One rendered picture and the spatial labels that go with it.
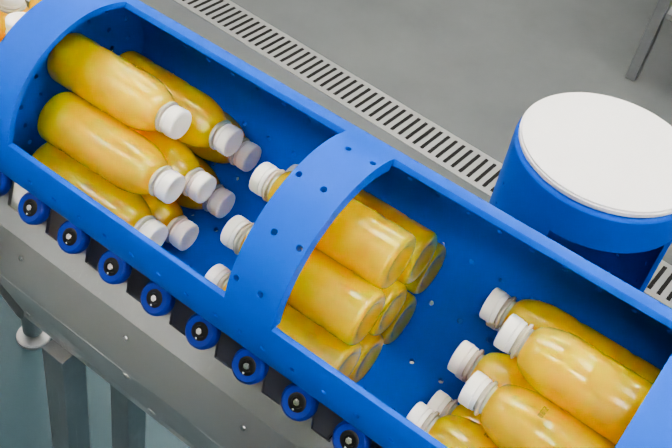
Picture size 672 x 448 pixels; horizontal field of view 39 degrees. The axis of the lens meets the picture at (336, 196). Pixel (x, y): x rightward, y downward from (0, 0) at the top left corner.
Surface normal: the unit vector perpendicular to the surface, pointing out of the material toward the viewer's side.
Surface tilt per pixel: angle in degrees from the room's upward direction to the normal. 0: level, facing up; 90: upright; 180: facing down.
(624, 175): 0
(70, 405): 90
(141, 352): 70
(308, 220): 33
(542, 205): 90
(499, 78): 0
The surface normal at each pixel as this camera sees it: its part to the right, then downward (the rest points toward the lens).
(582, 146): 0.15, -0.72
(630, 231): 0.07, 0.69
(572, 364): -0.11, -0.43
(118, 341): -0.51, 0.22
